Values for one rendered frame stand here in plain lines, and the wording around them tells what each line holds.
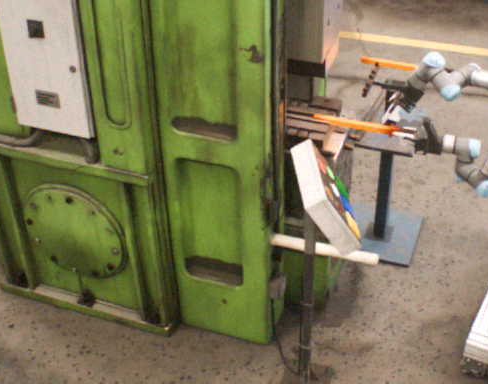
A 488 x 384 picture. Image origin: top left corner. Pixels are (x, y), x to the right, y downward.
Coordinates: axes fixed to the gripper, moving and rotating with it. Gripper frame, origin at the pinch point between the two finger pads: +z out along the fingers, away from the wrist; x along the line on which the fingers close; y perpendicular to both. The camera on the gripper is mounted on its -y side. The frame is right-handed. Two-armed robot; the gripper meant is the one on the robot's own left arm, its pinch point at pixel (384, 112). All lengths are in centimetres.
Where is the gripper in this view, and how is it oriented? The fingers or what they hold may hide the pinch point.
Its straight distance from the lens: 338.1
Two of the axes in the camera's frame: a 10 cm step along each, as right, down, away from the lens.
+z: -4.7, 6.2, 6.2
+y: 8.3, 5.5, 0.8
